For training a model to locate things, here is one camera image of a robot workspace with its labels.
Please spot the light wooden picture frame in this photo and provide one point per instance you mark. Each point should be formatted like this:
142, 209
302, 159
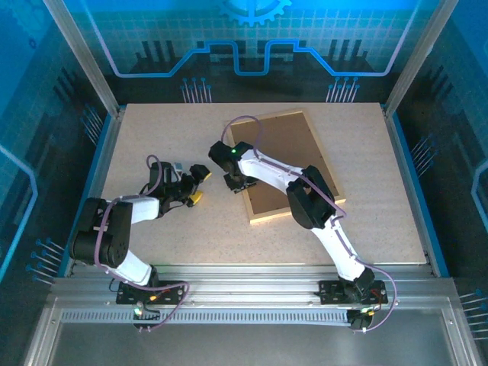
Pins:
267, 217

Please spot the brown backing board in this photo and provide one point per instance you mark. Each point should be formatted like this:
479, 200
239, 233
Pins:
289, 141

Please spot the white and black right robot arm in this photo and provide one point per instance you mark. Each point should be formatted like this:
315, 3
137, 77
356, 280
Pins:
267, 169

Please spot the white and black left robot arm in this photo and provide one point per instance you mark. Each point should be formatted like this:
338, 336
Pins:
143, 209

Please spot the black controller module with LED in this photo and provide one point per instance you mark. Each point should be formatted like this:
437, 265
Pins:
141, 310
362, 320

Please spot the grey metal tray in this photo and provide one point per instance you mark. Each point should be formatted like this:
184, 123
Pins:
248, 343

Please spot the aluminium cross rail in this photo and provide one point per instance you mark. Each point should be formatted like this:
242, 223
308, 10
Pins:
248, 284

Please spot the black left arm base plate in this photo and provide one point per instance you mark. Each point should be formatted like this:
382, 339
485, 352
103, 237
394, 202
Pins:
124, 295

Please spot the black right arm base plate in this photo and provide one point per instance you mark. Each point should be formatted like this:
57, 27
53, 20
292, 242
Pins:
328, 293

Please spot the aluminium corner post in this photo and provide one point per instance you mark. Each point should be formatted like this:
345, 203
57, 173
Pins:
419, 57
82, 57

